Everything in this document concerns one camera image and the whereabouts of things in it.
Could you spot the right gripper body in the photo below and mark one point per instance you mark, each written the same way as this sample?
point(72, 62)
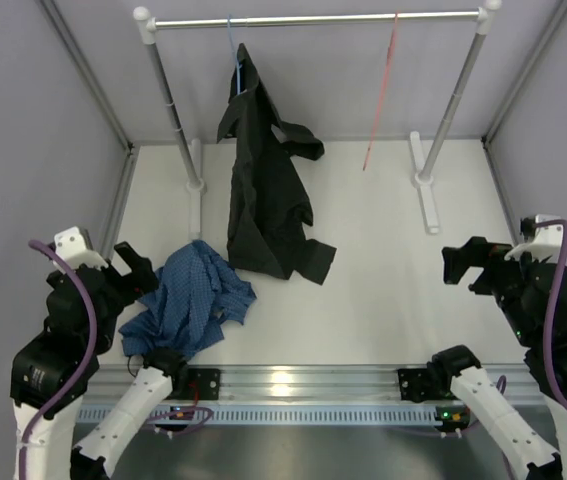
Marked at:
point(504, 278)

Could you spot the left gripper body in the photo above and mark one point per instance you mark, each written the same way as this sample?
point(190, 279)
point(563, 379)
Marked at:
point(121, 293)

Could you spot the blue plaid shirt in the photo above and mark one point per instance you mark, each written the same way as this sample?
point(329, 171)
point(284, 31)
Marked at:
point(198, 292)

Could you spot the pink hanger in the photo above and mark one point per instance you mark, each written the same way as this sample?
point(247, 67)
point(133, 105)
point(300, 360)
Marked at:
point(383, 91)

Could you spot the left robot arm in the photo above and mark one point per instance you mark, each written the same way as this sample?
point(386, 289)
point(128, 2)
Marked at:
point(50, 375)

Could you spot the black pinstripe shirt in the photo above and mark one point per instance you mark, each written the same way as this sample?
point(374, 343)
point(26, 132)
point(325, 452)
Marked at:
point(269, 205)

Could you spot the blue hanger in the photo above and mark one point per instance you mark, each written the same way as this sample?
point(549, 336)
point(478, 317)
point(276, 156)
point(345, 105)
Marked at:
point(234, 50)

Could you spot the metal clothes rack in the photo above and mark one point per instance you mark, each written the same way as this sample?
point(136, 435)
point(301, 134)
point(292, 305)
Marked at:
point(423, 162)

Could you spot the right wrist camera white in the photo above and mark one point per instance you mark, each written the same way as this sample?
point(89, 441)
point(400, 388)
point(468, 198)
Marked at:
point(542, 238)

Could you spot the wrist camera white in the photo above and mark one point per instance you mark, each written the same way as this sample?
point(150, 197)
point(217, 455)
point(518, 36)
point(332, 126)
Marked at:
point(73, 246)
point(542, 238)

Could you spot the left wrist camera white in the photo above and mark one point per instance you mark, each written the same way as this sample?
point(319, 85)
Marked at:
point(73, 246)

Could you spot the white slotted cable duct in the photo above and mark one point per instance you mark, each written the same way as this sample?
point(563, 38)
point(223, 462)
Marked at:
point(331, 415)

